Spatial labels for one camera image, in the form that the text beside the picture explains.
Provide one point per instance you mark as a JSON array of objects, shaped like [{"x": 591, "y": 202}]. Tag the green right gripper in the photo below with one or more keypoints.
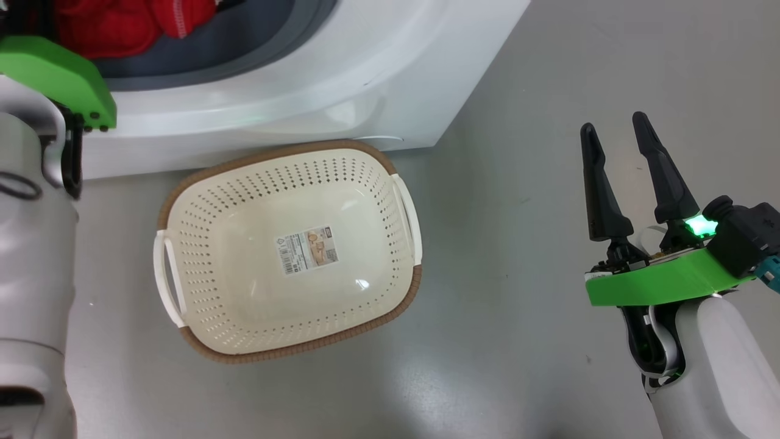
[{"x": 658, "y": 280}]

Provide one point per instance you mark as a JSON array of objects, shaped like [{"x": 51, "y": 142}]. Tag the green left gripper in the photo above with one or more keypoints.
[{"x": 55, "y": 73}]

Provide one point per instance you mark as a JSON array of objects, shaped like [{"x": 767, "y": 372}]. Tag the red garment with white trim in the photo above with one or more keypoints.
[{"x": 116, "y": 24}]

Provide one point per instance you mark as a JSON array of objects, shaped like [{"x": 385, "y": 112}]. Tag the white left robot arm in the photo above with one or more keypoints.
[{"x": 30, "y": 274}]

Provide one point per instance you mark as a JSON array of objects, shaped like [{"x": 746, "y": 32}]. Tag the grey rubber door gasket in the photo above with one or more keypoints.
[{"x": 244, "y": 42}]

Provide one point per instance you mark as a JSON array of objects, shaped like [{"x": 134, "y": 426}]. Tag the white front-load washing machine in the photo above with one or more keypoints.
[{"x": 317, "y": 73}]

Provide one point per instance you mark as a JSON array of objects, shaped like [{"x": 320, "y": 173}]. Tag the cream perforated laundry basket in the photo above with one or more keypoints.
[{"x": 244, "y": 292}]

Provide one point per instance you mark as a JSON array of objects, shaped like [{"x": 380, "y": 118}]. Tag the paper label inside basket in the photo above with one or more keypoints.
[{"x": 306, "y": 250}]

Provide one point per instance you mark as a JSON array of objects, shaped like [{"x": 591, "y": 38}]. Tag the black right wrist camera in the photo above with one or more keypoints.
[{"x": 743, "y": 238}]

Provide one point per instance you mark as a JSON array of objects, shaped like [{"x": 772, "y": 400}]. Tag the teal right camera connector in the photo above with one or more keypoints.
[{"x": 769, "y": 271}]

